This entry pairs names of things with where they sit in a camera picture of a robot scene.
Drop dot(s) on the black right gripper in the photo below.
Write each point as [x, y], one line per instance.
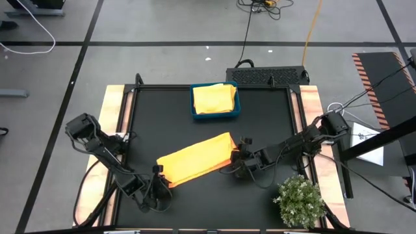
[248, 159]

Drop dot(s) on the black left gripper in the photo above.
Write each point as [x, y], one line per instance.
[157, 191]

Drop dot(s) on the orange fluffy microfiber towel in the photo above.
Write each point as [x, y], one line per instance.
[198, 157]

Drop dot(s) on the orange-yellow ribbed microfiber towel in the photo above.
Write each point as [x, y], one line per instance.
[214, 99]

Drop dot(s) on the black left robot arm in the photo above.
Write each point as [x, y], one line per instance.
[100, 149]

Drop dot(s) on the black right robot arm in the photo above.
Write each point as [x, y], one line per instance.
[312, 136]

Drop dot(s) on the blue plastic bin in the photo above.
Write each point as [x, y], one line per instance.
[237, 110]

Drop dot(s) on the artificial green potted plant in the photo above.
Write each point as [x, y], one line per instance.
[299, 201]

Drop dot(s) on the black stand leg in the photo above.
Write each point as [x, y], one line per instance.
[347, 182]

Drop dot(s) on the white paper sheet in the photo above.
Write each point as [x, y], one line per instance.
[373, 157]

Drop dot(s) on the black hazard-striped floor mat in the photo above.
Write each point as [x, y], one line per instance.
[380, 74]

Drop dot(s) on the grey desk foot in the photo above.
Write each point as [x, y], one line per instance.
[13, 93]
[35, 13]

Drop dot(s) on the person's dark shoe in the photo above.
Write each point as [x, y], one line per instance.
[8, 25]

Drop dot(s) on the black aluminium table frame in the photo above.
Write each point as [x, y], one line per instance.
[156, 87]

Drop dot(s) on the black frame beam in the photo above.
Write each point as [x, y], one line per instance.
[399, 130]

